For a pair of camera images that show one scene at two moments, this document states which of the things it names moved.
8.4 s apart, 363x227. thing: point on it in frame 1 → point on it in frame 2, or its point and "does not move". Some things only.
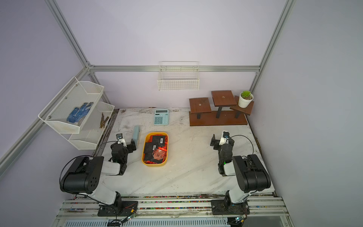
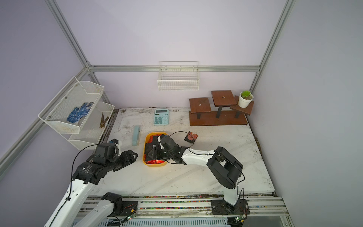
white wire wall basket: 177,75 does not move
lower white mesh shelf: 93,127 does not move
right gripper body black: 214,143 → 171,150
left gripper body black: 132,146 → 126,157
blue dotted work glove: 78,113 does not move
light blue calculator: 161,117 does not move
